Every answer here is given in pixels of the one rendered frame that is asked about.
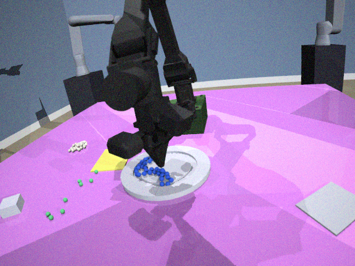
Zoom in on yellow flat sheet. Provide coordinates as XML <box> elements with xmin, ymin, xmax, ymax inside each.
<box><xmin>90</xmin><ymin>149</ymin><xmax>128</xmax><ymax>172</ymax></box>

